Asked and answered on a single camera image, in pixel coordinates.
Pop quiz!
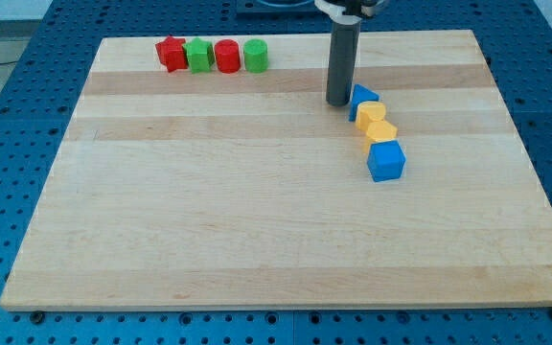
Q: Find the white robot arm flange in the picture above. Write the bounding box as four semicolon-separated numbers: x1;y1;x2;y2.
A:
313;0;389;25

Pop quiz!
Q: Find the light wooden board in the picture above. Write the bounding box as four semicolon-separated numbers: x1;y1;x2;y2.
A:
0;30;552;311

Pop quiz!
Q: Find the yellow heart block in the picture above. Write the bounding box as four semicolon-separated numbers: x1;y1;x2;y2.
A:
355;101;386;131

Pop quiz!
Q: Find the blue cube block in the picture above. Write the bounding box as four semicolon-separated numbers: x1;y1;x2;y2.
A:
367;140;406;182

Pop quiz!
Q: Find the yellow hexagon block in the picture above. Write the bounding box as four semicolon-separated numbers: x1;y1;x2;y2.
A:
363;120;398;153

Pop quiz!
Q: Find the blue triangle block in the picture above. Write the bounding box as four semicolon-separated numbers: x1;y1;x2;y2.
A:
349;84;380;122

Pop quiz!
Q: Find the green cylinder block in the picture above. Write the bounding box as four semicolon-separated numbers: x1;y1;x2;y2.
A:
242;38;268;73

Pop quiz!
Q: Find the red cylinder block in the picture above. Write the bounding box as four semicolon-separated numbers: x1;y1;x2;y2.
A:
214;39;241;74

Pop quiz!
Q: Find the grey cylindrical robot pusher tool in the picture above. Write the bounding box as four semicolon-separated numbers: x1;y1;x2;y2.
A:
326;22;360;106

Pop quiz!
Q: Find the red star block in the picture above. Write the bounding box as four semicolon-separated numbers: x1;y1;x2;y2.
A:
155;35;189;73

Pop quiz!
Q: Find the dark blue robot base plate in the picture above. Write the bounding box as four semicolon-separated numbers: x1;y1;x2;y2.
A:
235;0;321;17

